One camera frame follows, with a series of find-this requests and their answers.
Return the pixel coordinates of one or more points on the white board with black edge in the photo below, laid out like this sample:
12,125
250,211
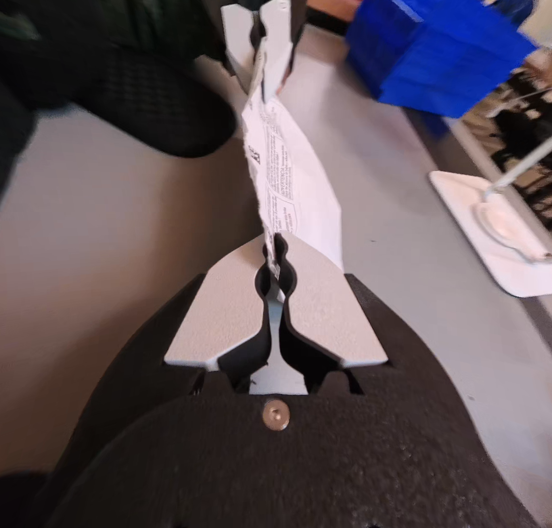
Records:
465,217

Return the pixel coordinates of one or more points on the torn white paper bag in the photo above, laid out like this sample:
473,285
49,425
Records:
297,182

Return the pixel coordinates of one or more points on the blue plastic bin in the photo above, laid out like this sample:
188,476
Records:
431,53

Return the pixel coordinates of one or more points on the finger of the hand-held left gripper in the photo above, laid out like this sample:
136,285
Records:
239,40
278,53

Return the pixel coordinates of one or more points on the grey desk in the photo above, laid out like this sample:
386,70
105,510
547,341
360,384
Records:
108,234

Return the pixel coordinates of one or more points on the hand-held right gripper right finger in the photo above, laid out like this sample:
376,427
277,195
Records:
332,316

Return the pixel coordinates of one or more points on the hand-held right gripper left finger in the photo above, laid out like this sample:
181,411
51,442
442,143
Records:
220,308

